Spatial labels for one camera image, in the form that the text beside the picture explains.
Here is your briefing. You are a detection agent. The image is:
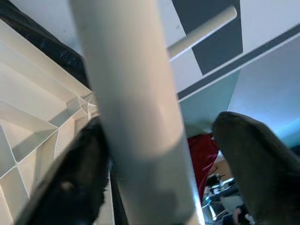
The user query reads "dark grey wall post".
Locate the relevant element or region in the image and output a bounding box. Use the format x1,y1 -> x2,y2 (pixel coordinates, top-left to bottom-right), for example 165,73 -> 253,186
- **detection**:
177,29 -> 300,100

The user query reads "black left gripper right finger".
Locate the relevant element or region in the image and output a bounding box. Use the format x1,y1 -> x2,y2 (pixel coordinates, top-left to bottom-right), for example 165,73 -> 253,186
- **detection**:
212,112 -> 300,225

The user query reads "black plastic table sheet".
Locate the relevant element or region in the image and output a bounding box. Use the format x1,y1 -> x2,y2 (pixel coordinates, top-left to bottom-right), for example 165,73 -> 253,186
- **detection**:
0,0 -> 91,89

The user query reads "red fabric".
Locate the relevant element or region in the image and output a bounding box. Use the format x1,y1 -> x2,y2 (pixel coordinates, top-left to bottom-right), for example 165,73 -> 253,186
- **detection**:
187,134 -> 226,195

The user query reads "white ribbed plastic table top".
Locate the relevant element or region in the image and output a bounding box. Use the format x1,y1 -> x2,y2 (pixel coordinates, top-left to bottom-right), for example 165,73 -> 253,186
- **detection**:
0,18 -> 115,225

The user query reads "white tapered plastic table leg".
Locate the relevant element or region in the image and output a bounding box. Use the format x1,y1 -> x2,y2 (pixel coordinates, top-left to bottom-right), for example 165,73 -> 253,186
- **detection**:
69,0 -> 203,225
167,6 -> 238,55

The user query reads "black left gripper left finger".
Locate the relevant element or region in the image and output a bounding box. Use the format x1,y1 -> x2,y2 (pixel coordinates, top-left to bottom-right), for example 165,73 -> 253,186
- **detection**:
14,116 -> 111,225

